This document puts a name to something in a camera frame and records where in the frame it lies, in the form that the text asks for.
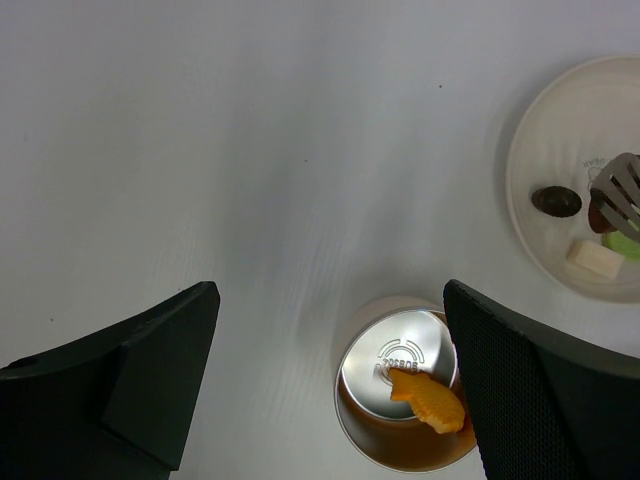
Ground orange fish-shaped food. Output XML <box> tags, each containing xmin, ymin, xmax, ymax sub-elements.
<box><xmin>389</xmin><ymin>368</ymin><xmax>466</xmax><ymax>434</ymax></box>

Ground steel lunch box bowl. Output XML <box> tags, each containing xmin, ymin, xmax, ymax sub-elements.
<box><xmin>333</xmin><ymin>295</ymin><xmax>479</xmax><ymax>472</ymax></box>

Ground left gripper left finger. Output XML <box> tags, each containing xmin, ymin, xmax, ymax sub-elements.
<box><xmin>1</xmin><ymin>281</ymin><xmax>220</xmax><ymax>479</ymax></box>

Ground green round food piece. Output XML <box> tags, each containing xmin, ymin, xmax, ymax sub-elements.
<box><xmin>603</xmin><ymin>231</ymin><xmax>640</xmax><ymax>262</ymax></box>

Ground dark brown chocolate piece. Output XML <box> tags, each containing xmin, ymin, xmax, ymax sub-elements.
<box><xmin>531</xmin><ymin>186</ymin><xmax>582</xmax><ymax>218</ymax></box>

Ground white cube food piece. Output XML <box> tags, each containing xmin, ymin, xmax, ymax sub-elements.
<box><xmin>567</xmin><ymin>240</ymin><xmax>625</xmax><ymax>280</ymax></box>

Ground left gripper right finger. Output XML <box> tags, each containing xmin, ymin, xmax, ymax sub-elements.
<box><xmin>443</xmin><ymin>280</ymin><xmax>639</xmax><ymax>479</ymax></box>

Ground metal serving tongs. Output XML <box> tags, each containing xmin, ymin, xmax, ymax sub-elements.
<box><xmin>590</xmin><ymin>152</ymin><xmax>639</xmax><ymax>243</ymax></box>

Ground cream round plate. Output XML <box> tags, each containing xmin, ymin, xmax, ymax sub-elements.
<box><xmin>505</xmin><ymin>57</ymin><xmax>639</xmax><ymax>303</ymax></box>

